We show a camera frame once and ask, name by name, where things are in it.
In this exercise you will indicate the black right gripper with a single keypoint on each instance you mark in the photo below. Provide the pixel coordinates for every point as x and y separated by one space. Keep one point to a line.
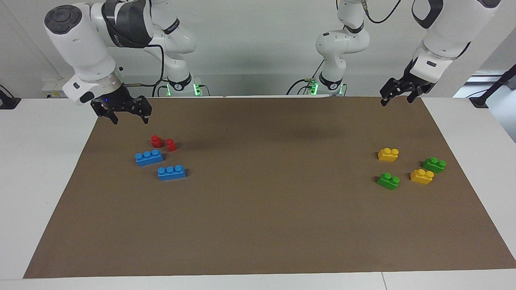
121 102

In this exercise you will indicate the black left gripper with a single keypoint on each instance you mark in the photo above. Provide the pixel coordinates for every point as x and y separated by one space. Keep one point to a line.
411 85

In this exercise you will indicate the blue three-stud toy brick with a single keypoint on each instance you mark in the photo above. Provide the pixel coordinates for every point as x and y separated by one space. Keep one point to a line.
149 158
171 173

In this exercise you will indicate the green two-stud toy brick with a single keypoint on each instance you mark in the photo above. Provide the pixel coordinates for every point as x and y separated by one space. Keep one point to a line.
434 165
388 181

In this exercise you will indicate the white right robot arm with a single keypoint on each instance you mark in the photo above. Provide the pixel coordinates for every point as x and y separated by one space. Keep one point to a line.
80 48

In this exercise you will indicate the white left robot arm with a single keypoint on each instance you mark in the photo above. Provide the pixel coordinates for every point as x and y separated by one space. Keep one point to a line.
447 36

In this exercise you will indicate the red small toy brick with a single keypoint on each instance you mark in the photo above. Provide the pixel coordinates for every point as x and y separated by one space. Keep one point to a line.
171 145
156 141

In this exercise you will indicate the yellow two-stud toy brick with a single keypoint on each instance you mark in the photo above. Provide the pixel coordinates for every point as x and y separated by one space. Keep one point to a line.
388 155
421 177

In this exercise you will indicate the black stand with clamp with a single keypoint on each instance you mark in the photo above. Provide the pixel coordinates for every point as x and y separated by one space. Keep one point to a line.
494 86

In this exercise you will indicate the black table clamp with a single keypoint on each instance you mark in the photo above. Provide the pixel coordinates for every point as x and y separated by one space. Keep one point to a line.
8 101

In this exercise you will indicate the brown table mat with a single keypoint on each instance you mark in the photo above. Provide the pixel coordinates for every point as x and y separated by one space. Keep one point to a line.
258 221

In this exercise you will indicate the white wall socket box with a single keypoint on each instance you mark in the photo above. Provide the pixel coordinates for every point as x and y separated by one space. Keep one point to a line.
54 89

